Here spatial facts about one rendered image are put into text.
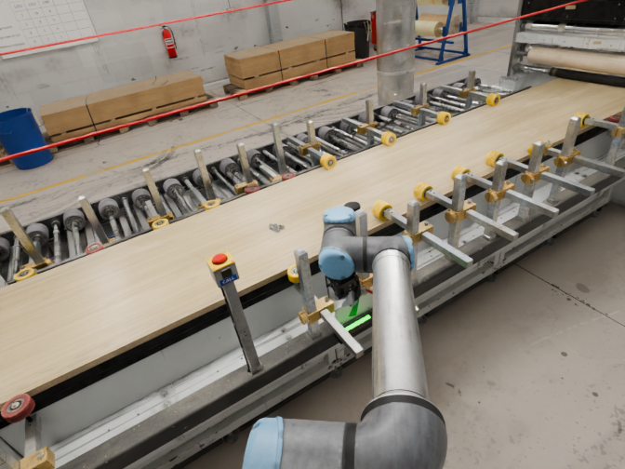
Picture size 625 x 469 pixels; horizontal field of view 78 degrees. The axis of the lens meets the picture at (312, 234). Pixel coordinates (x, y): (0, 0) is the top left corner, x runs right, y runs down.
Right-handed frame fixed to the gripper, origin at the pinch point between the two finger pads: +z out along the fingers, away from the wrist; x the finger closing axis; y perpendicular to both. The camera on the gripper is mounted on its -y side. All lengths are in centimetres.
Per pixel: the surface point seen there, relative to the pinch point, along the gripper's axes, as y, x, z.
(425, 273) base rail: -51, -15, 27
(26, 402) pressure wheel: 100, -34, 6
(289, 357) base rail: 21.2, -13.7, 26.9
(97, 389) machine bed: 85, -39, 20
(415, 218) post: -41.7, -14.1, -7.8
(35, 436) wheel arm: 102, -28, 15
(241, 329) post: 34.6, -16.0, 3.4
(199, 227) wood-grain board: 24, -93, 7
